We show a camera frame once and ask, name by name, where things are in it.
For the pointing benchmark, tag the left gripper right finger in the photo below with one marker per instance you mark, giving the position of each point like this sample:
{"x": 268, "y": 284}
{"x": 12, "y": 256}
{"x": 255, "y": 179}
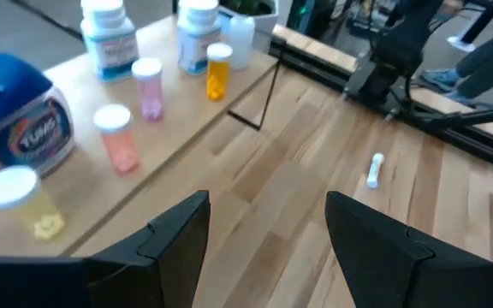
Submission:
{"x": 392, "y": 274}

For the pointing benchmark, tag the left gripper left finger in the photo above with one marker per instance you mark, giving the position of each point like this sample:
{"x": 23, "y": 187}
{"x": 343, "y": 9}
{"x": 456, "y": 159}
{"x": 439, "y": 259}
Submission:
{"x": 161, "y": 265}

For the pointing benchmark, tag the white Dramamine tube yellow label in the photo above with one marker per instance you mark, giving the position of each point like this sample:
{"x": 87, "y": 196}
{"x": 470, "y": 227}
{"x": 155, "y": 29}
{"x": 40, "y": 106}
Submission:
{"x": 375, "y": 171}

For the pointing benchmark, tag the salmon pink pill vial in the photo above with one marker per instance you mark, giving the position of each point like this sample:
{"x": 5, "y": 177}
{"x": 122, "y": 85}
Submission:
{"x": 116, "y": 124}

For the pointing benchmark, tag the magenta pink pill vial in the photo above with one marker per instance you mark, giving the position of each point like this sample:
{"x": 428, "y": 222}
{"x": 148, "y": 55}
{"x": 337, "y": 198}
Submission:
{"x": 148, "y": 85}

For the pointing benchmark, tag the blue-capped Tums bottle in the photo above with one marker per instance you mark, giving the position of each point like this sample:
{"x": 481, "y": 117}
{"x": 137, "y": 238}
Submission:
{"x": 28, "y": 137}

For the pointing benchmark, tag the orange pill vial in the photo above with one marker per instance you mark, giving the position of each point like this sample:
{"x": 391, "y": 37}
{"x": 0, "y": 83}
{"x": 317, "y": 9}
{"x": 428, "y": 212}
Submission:
{"x": 218, "y": 72}

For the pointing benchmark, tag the white bottle blue-banded label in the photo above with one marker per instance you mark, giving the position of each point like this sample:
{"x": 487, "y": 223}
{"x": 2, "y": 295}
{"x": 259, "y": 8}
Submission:
{"x": 197, "y": 38}
{"x": 109, "y": 43}

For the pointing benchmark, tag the small plain white bottle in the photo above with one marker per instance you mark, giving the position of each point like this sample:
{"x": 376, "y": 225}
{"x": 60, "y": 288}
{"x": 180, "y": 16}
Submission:
{"x": 241, "y": 43}

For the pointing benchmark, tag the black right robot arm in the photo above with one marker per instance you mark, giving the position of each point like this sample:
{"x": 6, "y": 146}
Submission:
{"x": 396, "y": 47}

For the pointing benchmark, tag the wooden shelf black metal legs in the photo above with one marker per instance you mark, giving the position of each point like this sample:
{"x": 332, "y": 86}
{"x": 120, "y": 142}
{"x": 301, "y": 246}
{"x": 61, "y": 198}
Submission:
{"x": 178, "y": 111}

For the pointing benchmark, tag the person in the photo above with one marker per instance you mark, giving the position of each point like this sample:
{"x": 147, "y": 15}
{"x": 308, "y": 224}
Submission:
{"x": 486, "y": 64}

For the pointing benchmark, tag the white hexagonal planter pot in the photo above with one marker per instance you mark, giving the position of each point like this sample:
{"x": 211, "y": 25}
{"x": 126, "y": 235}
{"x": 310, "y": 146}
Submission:
{"x": 268, "y": 21}

